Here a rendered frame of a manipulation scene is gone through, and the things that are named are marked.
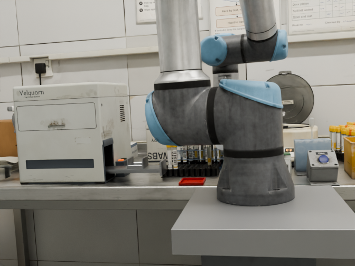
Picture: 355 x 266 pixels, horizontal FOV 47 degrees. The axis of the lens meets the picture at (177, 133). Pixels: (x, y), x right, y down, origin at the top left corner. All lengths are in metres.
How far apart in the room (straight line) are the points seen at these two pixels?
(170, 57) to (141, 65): 1.03
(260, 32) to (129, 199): 0.57
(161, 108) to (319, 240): 0.37
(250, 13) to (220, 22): 0.81
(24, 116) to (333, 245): 0.96
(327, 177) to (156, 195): 0.46
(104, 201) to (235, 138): 0.57
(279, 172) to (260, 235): 0.17
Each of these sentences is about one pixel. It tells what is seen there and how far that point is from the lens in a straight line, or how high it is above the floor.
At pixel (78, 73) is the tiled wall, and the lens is 1.92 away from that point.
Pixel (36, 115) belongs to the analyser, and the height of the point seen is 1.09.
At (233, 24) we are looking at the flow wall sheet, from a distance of 1.77.
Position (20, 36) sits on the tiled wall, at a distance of 2.07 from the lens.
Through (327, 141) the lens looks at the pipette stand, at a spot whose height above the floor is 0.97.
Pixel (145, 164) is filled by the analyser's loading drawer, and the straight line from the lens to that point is 1.21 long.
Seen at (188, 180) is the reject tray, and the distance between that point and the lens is 1.18.
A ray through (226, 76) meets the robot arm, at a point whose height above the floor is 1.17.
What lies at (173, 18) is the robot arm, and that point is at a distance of 0.80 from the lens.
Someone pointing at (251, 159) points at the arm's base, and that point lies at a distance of 0.75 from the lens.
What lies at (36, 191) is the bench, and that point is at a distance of 1.27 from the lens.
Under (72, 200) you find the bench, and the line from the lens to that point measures 1.26.
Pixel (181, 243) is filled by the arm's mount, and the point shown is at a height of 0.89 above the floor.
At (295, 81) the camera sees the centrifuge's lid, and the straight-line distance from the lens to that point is 1.70.
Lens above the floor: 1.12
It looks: 5 degrees down
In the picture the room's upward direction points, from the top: 3 degrees counter-clockwise
